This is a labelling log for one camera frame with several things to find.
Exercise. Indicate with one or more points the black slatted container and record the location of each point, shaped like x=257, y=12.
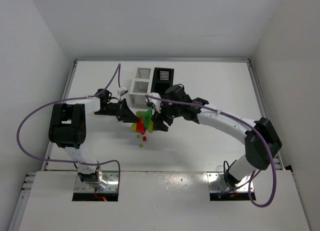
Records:
x=162, y=80

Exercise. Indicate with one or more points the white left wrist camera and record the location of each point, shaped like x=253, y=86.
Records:
x=122, y=91

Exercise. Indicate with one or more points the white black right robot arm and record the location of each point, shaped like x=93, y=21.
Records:
x=259, y=137

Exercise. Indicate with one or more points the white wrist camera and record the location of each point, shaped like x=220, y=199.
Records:
x=122, y=91
x=154, y=101

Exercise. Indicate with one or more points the white slatted container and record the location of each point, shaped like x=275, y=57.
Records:
x=140, y=86

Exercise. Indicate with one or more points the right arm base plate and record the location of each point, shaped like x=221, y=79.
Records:
x=219, y=183

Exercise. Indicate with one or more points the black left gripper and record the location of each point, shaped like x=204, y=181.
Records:
x=120, y=110

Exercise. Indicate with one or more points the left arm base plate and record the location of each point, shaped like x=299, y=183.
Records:
x=104, y=182

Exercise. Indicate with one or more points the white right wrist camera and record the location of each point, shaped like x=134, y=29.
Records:
x=154, y=101

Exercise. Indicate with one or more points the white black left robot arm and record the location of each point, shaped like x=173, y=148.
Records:
x=68, y=130

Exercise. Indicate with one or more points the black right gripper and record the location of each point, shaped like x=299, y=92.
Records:
x=161, y=116

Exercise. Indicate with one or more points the lego brick cluster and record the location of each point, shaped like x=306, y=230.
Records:
x=145, y=123

